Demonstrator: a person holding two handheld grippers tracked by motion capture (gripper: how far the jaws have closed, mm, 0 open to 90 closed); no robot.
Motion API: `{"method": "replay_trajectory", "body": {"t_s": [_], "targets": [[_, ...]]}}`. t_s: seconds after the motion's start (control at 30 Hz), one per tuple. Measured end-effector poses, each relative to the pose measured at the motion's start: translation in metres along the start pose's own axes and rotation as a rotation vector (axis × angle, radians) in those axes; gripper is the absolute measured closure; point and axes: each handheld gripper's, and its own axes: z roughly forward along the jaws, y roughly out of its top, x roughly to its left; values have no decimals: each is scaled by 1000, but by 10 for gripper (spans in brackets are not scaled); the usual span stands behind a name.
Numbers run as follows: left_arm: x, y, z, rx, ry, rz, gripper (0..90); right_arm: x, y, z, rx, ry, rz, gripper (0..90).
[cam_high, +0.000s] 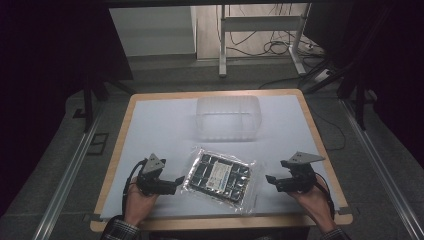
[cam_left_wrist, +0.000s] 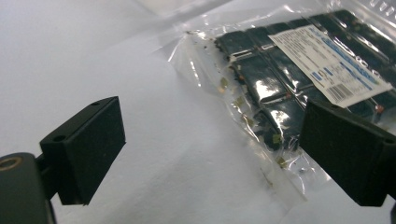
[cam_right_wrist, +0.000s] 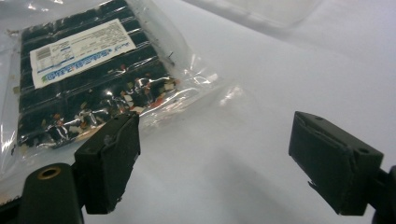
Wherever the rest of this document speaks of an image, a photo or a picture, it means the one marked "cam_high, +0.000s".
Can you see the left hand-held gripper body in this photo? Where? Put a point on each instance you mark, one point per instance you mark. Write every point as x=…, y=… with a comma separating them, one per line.
x=152, y=175

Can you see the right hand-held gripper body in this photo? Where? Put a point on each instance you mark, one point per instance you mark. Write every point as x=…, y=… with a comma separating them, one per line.
x=299, y=173

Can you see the clear bag of dark packets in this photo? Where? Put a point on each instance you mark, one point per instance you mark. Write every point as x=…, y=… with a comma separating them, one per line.
x=220, y=177

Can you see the clear plastic container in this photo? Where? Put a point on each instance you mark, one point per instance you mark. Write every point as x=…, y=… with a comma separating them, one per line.
x=228, y=117

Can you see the person's left hand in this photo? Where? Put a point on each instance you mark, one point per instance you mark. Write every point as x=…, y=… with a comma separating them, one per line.
x=138, y=203

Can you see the person's right hand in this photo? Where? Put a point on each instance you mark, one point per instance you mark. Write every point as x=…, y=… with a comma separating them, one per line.
x=313, y=206

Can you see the white table mat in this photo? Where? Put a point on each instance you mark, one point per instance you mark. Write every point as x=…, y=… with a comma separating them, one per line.
x=160, y=133

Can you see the black floor socket plate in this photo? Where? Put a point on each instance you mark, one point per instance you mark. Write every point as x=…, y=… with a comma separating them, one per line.
x=97, y=143

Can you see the black tripod stand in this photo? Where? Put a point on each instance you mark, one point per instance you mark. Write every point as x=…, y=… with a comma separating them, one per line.
x=358, y=96

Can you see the black stand legs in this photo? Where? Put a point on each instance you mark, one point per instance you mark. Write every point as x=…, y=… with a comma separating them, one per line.
x=90, y=96

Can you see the aluminium floor rail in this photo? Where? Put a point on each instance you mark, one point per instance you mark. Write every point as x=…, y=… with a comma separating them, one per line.
x=66, y=176
x=383, y=166

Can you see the white metal desk frame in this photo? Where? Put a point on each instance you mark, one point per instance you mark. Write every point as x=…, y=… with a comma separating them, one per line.
x=260, y=24

